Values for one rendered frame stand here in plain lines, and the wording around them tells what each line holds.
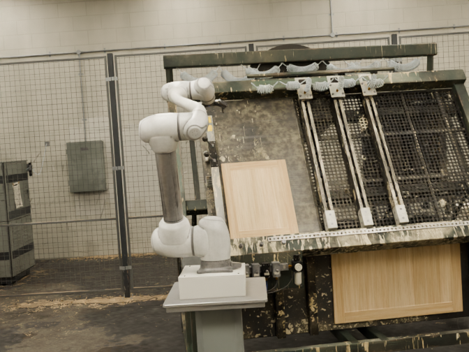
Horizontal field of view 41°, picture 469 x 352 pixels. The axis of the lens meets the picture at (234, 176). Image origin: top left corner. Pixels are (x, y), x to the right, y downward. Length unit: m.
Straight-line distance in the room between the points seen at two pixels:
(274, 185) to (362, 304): 0.99
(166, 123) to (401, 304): 2.26
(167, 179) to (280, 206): 1.23
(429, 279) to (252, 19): 5.45
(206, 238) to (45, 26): 6.69
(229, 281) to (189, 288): 0.20
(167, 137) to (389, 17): 6.61
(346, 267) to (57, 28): 6.26
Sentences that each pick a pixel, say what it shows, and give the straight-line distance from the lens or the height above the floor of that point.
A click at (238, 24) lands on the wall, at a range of 9.04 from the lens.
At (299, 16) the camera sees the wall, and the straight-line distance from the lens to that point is 9.08.
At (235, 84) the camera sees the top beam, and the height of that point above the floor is 1.91.
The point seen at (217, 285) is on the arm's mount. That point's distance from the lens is 3.12.
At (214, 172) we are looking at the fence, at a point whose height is 1.31.
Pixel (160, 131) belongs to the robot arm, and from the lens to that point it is 2.95.
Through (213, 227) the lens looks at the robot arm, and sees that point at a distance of 3.16.
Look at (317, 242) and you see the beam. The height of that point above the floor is 0.85.
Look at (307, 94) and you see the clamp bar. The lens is 4.52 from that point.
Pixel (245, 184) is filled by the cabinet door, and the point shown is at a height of 1.22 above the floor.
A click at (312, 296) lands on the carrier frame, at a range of 4.24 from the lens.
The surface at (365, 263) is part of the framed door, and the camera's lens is 4.34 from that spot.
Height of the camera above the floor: 1.50
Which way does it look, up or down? 3 degrees down
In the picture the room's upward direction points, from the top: 4 degrees counter-clockwise
